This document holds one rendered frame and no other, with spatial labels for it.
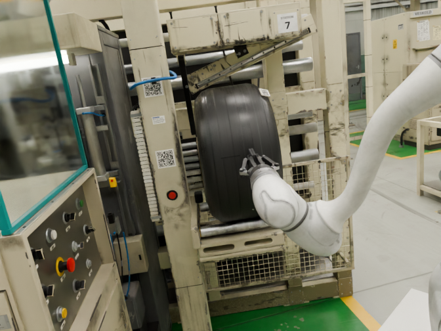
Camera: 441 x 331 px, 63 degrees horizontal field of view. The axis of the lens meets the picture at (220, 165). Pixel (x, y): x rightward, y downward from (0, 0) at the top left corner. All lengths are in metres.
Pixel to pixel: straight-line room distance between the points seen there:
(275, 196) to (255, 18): 1.04
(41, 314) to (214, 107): 0.85
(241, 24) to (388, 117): 1.02
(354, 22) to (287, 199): 11.88
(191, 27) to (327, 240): 1.12
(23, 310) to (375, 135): 0.86
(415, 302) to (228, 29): 1.28
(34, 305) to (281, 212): 0.59
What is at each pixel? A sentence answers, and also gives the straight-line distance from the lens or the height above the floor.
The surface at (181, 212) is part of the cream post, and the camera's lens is 1.55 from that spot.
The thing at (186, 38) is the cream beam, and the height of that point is 1.69.
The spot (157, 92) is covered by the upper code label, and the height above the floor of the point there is 1.49.
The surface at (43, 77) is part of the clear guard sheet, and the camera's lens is 1.16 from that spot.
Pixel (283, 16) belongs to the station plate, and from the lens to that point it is 1.76.
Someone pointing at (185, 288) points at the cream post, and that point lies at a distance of 1.72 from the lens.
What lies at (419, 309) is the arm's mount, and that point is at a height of 0.75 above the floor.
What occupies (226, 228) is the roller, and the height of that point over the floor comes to 0.91.
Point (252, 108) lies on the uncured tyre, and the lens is 1.34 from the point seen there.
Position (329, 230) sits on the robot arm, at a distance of 0.97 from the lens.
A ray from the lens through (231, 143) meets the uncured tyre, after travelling 1.28.
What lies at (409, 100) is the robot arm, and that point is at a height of 1.43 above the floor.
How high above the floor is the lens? 1.54
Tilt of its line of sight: 15 degrees down
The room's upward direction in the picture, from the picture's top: 8 degrees counter-clockwise
